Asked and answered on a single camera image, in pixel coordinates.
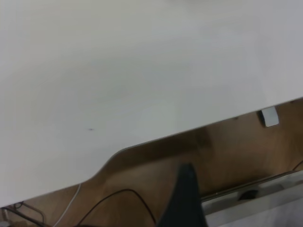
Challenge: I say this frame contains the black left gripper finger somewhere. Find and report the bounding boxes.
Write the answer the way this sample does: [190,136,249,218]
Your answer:
[157,163,209,227]

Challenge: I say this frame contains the thin black floor cable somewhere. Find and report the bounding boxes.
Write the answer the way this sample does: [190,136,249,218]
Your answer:
[78,188,157,227]

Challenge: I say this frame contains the grey metal base frame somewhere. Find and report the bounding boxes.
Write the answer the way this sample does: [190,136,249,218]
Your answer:
[201,170,303,227]

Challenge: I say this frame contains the thin white floor cable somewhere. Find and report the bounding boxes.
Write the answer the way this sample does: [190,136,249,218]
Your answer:
[53,183,81,227]

